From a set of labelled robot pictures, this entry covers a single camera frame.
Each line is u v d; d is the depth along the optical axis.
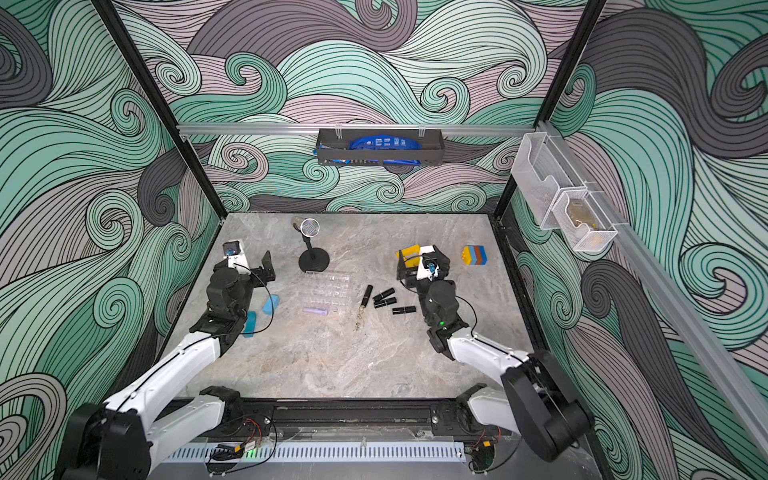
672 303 0.51
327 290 0.95
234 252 0.67
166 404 0.47
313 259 1.04
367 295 0.96
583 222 0.67
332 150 0.92
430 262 0.65
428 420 0.74
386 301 0.94
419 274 0.70
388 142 0.92
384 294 0.96
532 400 0.41
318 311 0.92
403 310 0.92
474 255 1.04
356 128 0.93
